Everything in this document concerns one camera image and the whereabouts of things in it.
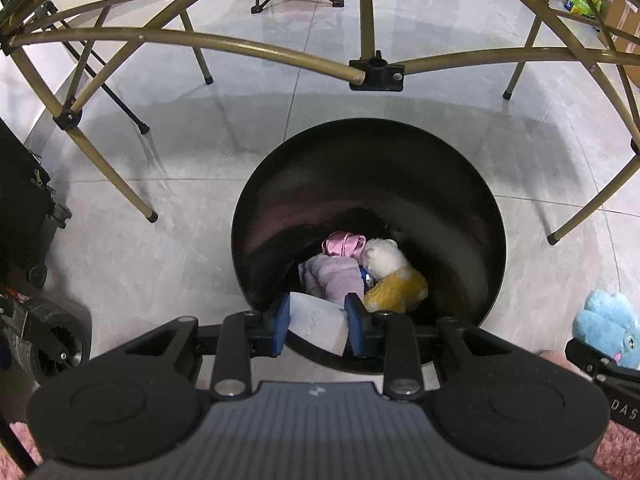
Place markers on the pink satin cloth bundle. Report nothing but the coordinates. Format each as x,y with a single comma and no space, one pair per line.
340,245

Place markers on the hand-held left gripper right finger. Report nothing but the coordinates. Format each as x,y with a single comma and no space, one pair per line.
356,325

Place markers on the blue plush toy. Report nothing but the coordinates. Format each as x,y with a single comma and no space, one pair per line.
607,322

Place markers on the large cardboard box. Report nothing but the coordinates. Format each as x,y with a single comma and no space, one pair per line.
622,15

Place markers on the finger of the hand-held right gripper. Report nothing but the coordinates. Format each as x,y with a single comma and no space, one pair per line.
585,355

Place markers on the white foam block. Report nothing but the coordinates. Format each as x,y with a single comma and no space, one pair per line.
317,322

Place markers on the black suitcase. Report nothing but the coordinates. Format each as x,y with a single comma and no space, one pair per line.
22,210

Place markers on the blue and white tissue pack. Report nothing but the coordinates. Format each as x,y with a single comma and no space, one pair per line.
367,277

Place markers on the tan slatted folding table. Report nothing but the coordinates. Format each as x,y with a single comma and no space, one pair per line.
225,41

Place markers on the lilac fluffy towel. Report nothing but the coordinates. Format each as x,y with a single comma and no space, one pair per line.
332,277

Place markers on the black camera tripod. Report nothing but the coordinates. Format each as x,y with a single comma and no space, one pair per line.
125,107

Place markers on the black wheeled device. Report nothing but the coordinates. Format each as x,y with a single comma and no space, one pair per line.
55,345

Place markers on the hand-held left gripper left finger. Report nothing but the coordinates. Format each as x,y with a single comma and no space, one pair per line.
281,325

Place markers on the black round trash bin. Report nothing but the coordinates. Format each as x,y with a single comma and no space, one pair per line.
375,175

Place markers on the person's pink fluffy pants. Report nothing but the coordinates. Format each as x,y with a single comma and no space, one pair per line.
620,455

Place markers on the white and yellow plush toy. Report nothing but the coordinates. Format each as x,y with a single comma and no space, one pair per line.
395,285

